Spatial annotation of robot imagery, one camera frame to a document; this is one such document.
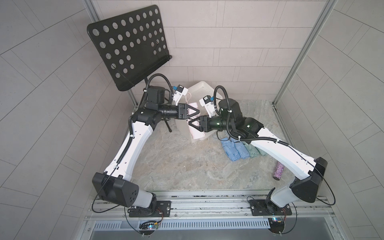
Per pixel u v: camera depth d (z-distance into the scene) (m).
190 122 0.62
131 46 0.64
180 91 0.60
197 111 0.62
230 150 0.89
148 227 0.66
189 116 0.61
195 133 0.62
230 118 0.49
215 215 0.71
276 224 0.68
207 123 0.56
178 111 0.57
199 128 0.58
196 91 0.91
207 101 0.58
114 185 0.38
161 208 0.71
